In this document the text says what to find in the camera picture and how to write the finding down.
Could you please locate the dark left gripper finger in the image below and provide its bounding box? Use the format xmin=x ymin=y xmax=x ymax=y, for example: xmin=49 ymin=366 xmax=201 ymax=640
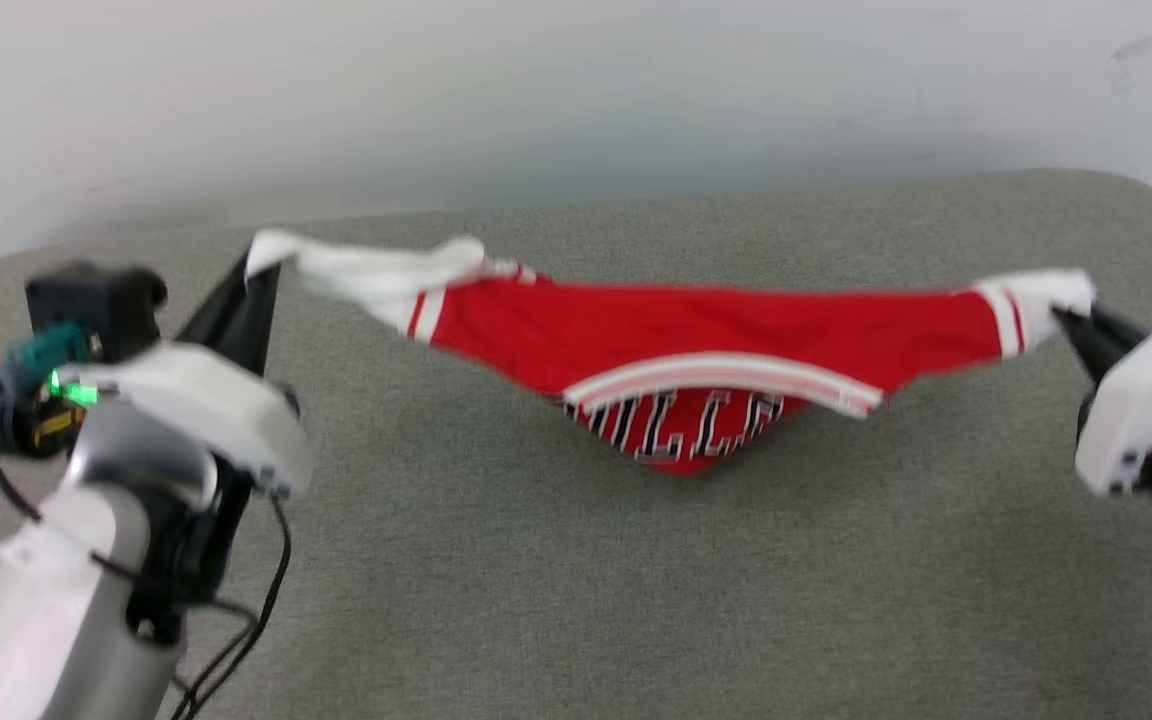
xmin=176 ymin=255 xmax=257 ymax=363
xmin=234 ymin=258 xmax=283 ymax=378

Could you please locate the thin black cable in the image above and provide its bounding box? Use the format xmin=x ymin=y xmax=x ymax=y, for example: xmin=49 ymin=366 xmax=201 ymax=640
xmin=171 ymin=495 xmax=294 ymax=720

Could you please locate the grey fabric sofa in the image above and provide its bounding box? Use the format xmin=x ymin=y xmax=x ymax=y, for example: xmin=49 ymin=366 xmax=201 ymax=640
xmin=0 ymin=168 xmax=1152 ymax=720

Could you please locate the red white basketball jersey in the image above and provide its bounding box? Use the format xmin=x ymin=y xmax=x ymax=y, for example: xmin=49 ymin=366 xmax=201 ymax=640
xmin=244 ymin=230 xmax=1097 ymax=476

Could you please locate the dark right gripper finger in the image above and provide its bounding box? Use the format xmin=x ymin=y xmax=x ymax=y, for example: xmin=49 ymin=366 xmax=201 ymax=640
xmin=1049 ymin=303 xmax=1152 ymax=386

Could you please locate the teal cable connector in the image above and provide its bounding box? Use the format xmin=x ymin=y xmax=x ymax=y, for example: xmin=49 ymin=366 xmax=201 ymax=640
xmin=4 ymin=322 xmax=95 ymax=373

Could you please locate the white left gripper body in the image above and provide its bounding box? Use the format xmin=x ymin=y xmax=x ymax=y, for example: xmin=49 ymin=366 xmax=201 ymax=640
xmin=0 ymin=340 xmax=314 ymax=501

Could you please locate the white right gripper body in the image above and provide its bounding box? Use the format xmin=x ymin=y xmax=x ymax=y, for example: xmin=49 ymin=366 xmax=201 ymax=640
xmin=1074 ymin=318 xmax=1152 ymax=498

